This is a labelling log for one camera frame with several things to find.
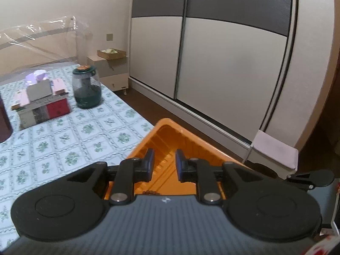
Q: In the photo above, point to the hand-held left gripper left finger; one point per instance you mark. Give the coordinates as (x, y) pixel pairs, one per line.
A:
(150, 162)

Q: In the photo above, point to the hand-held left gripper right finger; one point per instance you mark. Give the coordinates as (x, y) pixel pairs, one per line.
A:
(180, 164)

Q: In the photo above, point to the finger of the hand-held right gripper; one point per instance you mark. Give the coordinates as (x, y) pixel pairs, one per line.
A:
(320, 178)

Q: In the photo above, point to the orange plastic tray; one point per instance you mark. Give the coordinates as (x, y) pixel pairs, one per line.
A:
(164, 132)

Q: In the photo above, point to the red white patterned cloth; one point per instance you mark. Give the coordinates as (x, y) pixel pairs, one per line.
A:
(322, 247)

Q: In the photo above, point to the floral bedsheet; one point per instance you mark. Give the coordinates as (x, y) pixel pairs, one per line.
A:
(66, 143)

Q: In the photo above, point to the white nightstand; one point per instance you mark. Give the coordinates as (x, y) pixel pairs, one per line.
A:
(117, 77)

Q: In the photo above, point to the green glass jar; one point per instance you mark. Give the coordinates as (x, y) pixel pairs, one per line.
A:
(86, 90)

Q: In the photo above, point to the sliding door wardrobe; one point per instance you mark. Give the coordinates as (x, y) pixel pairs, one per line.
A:
(225, 58)

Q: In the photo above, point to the wooden tray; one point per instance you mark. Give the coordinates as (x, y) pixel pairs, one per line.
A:
(111, 53)

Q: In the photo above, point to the white tissue box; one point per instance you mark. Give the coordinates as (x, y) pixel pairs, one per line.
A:
(38, 87)

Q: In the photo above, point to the dark red cylindrical canister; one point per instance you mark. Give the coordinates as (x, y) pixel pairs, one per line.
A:
(4, 122)

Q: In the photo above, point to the beige headboard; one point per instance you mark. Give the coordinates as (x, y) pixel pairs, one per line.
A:
(32, 50)

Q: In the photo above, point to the clear plastic sheet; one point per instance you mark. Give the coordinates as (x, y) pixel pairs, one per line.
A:
(39, 39)

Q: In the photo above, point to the wall switch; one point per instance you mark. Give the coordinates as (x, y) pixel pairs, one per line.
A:
(110, 37)

